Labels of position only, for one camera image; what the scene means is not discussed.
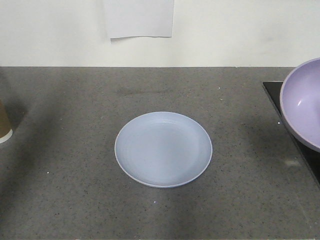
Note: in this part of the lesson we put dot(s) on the purple plastic bowl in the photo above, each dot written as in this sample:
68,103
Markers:
300,103

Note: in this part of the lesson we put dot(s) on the light blue plate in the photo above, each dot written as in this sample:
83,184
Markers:
163,149

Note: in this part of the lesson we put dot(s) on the brown paper cup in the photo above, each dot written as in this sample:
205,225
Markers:
6,130

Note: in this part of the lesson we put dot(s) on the white paper sheet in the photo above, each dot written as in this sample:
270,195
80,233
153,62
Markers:
139,18

